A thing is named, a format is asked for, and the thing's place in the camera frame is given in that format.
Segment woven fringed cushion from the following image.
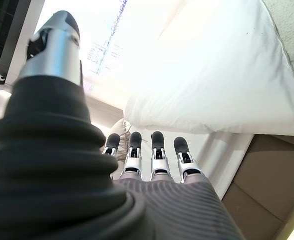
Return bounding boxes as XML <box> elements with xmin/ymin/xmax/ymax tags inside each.
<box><xmin>110</xmin><ymin>118</ymin><xmax>144</xmax><ymax>163</ymax></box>

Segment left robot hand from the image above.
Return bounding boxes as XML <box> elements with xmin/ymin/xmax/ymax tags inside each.
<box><xmin>0</xmin><ymin>9</ymin><xmax>245</xmax><ymax>240</ymax></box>

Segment white fitted bed sheet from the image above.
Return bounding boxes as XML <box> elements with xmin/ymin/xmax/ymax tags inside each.
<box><xmin>81</xmin><ymin>0</ymin><xmax>254</xmax><ymax>200</ymax></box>

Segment white duvet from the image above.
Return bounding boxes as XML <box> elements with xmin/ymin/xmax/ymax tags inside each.
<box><xmin>123</xmin><ymin>0</ymin><xmax>294</xmax><ymax>138</ymax></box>

